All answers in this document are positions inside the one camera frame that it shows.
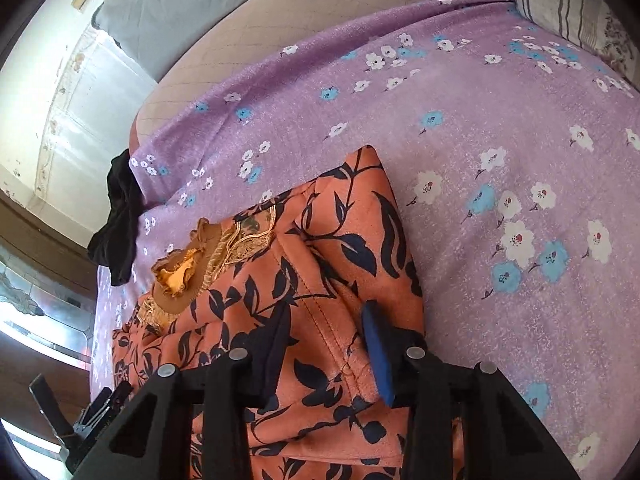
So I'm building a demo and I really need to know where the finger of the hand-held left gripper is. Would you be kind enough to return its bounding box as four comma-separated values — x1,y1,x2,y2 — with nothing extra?
81,382,133,430
29,374,75,448

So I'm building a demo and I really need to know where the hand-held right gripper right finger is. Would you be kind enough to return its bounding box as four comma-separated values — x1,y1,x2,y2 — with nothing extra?
361,300,583,480

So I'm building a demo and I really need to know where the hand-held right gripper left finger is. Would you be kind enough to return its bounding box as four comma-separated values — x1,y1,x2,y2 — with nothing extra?
75,301,293,480

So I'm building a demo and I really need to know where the orange floral garment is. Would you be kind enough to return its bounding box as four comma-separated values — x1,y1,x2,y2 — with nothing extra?
112,145,466,480

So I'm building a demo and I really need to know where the wooden door with glass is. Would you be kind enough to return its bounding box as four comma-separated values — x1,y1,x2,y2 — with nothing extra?
0,195,111,461

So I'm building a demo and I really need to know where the black cloth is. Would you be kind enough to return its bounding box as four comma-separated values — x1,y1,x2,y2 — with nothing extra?
87,150,148,287

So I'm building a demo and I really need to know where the purple floral bedsheet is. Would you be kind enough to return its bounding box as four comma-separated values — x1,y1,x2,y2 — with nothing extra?
90,0,640,480

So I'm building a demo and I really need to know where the pink mattress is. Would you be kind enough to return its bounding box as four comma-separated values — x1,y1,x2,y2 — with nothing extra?
129,0,471,156

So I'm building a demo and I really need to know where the grey pillow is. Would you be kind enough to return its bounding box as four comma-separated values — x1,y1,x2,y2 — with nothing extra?
92,0,286,83

